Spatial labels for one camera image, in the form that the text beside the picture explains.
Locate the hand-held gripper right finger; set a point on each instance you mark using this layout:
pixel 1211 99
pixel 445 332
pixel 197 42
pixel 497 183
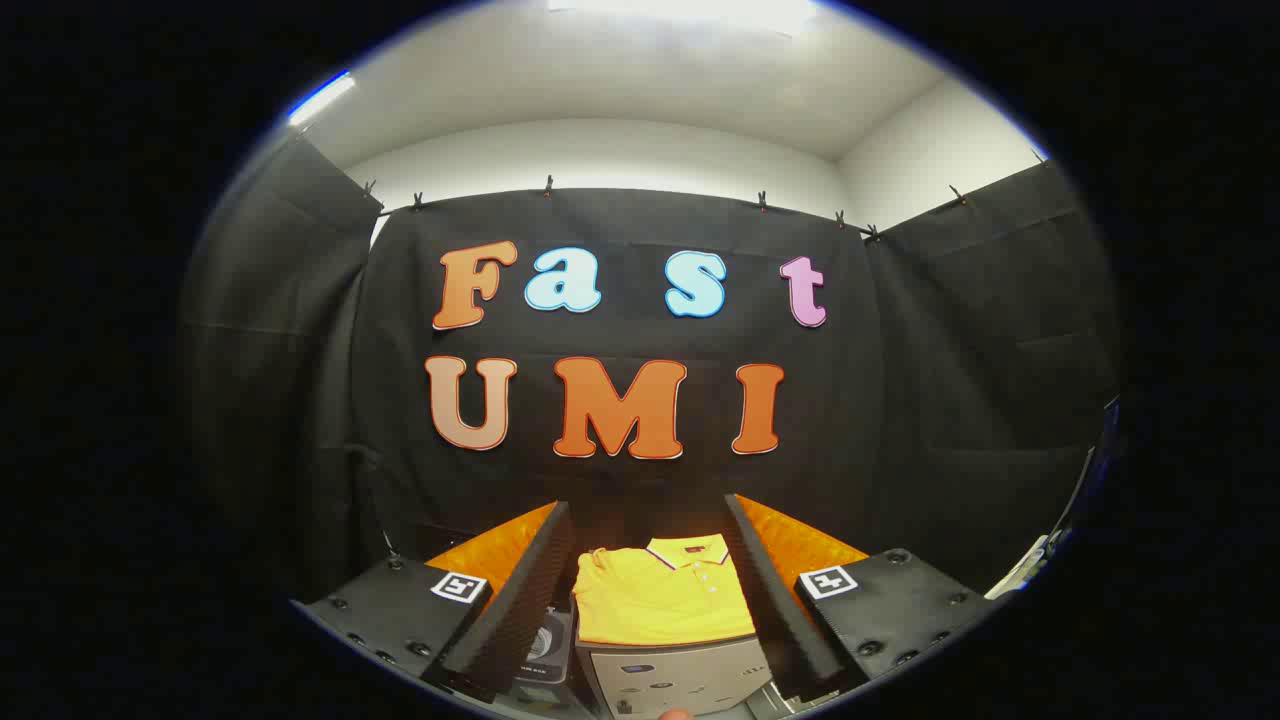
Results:
pixel 775 610

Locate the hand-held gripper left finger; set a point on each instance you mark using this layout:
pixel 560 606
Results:
pixel 520 610

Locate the yellow polo shirt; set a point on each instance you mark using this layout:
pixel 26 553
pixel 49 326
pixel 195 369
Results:
pixel 660 600

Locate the row of black clips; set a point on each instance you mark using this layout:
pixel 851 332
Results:
pixel 548 186

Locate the ceiling light strip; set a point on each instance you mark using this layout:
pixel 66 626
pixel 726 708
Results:
pixel 322 98

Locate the ceiling light panel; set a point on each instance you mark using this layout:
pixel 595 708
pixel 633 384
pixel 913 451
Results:
pixel 690 12

